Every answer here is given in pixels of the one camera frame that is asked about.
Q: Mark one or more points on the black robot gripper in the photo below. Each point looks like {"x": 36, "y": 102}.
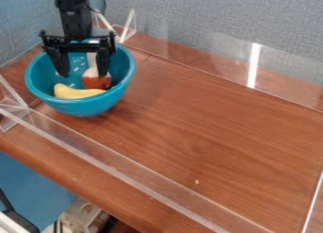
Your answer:
{"x": 76, "y": 36}

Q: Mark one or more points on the white brown toy mushroom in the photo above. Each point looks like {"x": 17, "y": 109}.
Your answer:
{"x": 91, "y": 80}

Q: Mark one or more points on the blue bowl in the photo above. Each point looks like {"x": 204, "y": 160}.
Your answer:
{"x": 41, "y": 77}

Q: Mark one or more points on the yellow toy banana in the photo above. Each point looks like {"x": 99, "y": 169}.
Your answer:
{"x": 66, "y": 92}

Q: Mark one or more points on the clear acrylic front barrier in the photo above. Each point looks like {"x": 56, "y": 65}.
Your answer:
{"x": 143, "y": 198}

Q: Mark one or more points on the clear acrylic barrier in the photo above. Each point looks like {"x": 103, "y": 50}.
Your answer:
{"x": 248, "y": 63}
{"x": 143, "y": 198}

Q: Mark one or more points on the clear acrylic back barrier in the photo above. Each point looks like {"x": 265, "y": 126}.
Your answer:
{"x": 248, "y": 63}

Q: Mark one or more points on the white equipment under table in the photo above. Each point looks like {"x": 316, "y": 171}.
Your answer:
{"x": 80, "y": 218}

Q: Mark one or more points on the clear acrylic corner bracket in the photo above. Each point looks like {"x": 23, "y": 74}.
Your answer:
{"x": 123, "y": 27}

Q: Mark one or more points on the clear acrylic left bracket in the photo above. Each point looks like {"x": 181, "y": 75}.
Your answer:
{"x": 13, "y": 108}

